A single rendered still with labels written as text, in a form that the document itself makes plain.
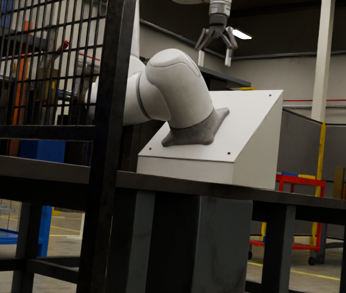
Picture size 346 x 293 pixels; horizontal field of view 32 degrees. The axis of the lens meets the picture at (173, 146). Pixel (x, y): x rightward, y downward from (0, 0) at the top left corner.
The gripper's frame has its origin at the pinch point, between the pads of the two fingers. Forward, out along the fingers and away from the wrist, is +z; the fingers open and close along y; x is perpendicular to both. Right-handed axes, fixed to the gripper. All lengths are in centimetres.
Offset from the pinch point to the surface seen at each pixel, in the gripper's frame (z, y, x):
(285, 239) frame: 68, 41, -3
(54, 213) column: 114, -578, 479
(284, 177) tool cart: 31, -128, 356
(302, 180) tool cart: 31, -121, 384
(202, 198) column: 56, 44, -68
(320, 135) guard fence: -56, -238, 714
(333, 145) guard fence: -42, -218, 723
